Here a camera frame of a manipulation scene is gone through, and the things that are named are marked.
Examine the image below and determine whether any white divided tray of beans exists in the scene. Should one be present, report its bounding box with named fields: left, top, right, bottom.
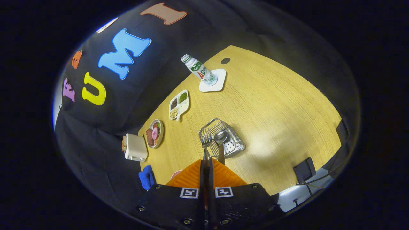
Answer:
left=169, top=90, right=189, bottom=121

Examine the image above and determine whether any wooden-handled metal fork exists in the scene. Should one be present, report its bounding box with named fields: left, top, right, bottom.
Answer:
left=201, top=134, right=213, bottom=162

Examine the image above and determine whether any blue folded cloth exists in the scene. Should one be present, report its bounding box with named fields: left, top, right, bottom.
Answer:
left=139, top=165, right=156, bottom=191

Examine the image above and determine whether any wooden-handled metal spoon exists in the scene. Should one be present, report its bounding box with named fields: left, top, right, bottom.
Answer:
left=213, top=130, right=228, bottom=165

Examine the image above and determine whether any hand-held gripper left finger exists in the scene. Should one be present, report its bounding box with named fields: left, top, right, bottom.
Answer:
left=137, top=160, right=205, bottom=230

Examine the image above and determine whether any metal wire basket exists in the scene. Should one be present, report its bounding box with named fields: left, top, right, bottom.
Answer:
left=198, top=118, right=245, bottom=159

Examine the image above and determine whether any white toaster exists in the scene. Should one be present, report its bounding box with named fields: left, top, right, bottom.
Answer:
left=122, top=133, right=148, bottom=162

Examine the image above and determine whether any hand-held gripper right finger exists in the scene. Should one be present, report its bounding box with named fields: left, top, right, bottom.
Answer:
left=209, top=159, right=285, bottom=230

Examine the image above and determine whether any white green drink bottle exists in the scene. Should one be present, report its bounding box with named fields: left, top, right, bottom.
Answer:
left=181, top=54, right=218, bottom=86

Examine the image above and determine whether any white square coaster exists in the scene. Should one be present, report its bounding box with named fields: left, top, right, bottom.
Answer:
left=199, top=69, right=227, bottom=92

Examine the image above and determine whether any round plate of toy food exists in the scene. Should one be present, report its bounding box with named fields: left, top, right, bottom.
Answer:
left=146, top=119, right=164, bottom=149

